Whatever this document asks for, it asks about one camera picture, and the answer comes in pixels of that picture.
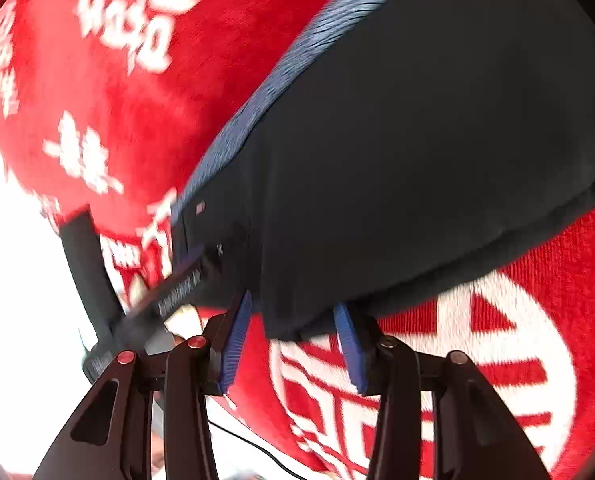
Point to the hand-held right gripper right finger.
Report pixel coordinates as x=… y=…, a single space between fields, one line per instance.
x=351 y=350

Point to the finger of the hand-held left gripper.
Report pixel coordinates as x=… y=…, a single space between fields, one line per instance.
x=190 y=260

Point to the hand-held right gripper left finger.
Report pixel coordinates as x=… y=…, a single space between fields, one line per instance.
x=235 y=345

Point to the black pants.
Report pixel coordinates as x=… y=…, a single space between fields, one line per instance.
x=402 y=160

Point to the red printed blanket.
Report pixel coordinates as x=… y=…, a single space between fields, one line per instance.
x=102 y=85

